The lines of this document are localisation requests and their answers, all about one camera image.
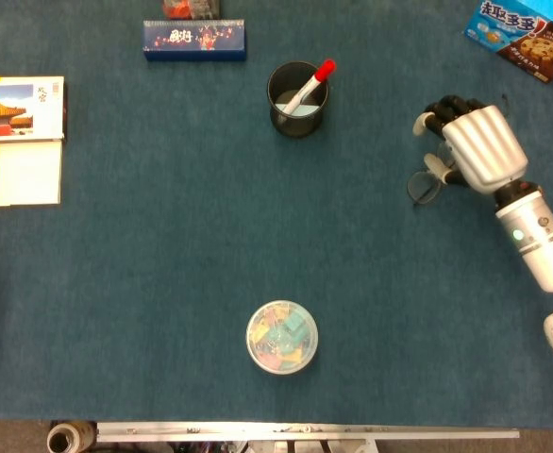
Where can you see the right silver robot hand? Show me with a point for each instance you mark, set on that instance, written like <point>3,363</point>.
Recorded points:
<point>484,146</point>

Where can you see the thin-framed eyeglasses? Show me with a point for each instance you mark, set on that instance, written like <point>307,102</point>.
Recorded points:
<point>425,188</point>

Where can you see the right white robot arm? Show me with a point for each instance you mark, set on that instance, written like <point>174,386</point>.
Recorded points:
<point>541,240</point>

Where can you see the blue cookie box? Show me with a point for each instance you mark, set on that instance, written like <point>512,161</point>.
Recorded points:
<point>507,23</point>

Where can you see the red capped white marker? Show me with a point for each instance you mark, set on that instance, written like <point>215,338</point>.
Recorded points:
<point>323,71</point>

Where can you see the brown tape roll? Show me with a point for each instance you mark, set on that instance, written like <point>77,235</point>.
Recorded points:
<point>71,436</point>

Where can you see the blue felt table cover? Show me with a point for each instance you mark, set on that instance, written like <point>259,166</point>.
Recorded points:
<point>163,259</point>

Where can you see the black mesh pen holder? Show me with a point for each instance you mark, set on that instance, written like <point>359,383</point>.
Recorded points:
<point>295,127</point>

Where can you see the round clear clip container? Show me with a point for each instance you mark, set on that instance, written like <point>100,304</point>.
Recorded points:
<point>281,337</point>

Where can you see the long dark blue box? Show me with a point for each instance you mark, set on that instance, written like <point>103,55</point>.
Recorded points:
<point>194,40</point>

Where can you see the red item behind box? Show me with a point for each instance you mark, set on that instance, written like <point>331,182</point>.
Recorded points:
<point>187,8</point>

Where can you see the aluminium table edge rail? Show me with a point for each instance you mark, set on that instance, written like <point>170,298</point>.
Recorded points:
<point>305,431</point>

